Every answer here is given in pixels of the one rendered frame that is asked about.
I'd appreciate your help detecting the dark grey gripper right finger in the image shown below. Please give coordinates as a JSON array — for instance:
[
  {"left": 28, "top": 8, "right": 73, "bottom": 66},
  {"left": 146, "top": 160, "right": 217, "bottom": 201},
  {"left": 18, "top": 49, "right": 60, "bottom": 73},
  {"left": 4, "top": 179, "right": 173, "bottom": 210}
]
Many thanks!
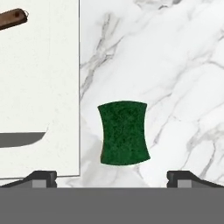
[{"left": 166, "top": 170, "right": 224, "bottom": 189}]

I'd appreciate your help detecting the green sponge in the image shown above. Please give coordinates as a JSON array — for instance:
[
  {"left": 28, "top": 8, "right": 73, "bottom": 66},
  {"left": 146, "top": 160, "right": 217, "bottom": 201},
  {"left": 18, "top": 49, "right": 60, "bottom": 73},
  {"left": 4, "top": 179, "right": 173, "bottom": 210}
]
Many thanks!
[{"left": 97, "top": 100, "right": 151, "bottom": 166}]

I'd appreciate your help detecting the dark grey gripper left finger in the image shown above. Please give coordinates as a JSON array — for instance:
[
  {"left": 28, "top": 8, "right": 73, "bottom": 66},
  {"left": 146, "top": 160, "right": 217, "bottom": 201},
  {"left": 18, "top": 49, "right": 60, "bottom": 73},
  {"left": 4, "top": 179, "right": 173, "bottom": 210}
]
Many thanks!
[{"left": 0, "top": 170, "right": 58, "bottom": 189}]

